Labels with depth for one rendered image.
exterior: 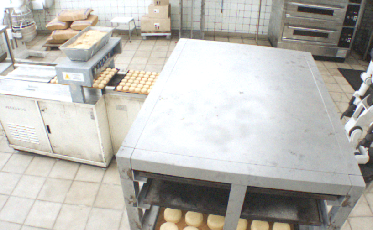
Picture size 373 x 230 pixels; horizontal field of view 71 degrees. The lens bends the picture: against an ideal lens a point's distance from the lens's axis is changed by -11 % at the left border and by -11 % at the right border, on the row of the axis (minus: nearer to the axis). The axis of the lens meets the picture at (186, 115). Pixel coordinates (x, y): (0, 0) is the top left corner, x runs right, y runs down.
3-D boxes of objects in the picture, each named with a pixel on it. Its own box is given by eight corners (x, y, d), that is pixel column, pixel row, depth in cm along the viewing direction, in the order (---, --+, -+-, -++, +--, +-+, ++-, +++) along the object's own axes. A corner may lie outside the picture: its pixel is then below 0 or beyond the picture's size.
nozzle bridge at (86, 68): (62, 101, 251) (54, 66, 231) (96, 65, 309) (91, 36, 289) (94, 105, 246) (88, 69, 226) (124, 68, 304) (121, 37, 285)
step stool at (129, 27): (138, 35, 623) (137, 15, 596) (130, 43, 587) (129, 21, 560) (119, 34, 629) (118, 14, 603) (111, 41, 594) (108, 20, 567)
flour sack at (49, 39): (65, 44, 554) (64, 37, 546) (46, 45, 554) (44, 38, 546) (77, 32, 613) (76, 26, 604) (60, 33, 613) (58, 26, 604)
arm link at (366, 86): (362, 90, 269) (371, 74, 257) (366, 96, 261) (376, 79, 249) (354, 87, 268) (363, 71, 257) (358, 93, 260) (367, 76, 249)
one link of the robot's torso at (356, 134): (355, 150, 292) (356, 116, 267) (362, 163, 275) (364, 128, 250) (342, 154, 295) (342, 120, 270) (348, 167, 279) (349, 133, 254)
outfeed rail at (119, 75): (14, 69, 304) (13, 64, 300) (16, 68, 306) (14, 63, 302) (188, 85, 275) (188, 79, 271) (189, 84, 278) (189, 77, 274)
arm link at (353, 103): (354, 105, 280) (359, 96, 273) (358, 111, 271) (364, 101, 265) (345, 102, 279) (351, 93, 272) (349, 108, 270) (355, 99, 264)
